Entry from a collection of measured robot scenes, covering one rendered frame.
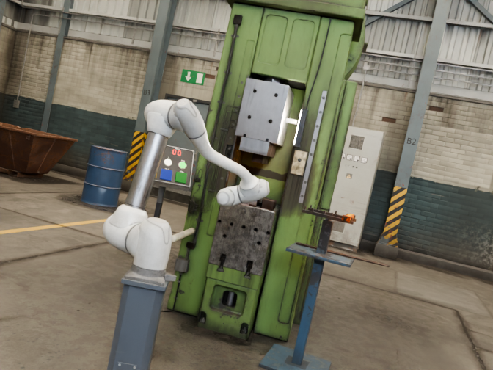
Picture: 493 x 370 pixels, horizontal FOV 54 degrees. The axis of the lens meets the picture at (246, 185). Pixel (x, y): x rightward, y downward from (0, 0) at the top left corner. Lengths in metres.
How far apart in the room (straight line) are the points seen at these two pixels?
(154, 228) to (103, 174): 5.58
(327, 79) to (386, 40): 6.20
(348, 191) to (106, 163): 4.04
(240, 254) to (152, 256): 1.21
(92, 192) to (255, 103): 4.86
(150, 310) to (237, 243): 1.20
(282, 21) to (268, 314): 2.08
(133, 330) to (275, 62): 2.10
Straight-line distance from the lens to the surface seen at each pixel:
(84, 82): 11.44
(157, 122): 2.38
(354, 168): 8.50
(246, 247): 3.31
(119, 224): 2.36
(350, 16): 3.53
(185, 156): 3.36
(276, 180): 3.79
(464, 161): 9.17
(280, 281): 3.53
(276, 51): 3.56
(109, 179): 7.78
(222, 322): 3.47
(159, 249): 2.22
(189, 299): 3.69
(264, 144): 3.32
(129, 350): 2.36
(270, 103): 3.34
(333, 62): 3.50
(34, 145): 9.24
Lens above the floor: 1.25
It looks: 4 degrees down
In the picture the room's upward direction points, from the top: 12 degrees clockwise
